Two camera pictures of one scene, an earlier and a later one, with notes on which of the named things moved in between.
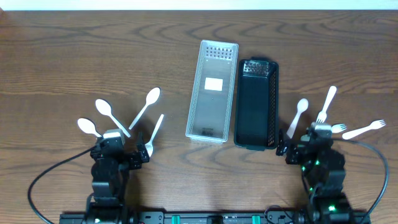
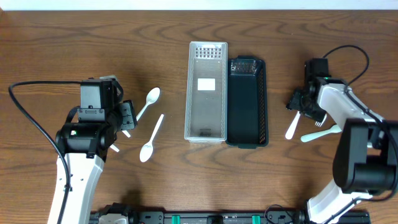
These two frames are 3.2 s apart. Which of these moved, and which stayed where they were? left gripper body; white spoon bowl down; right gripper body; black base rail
Moved: right gripper body; left gripper body
Stayed: black base rail; white spoon bowl down
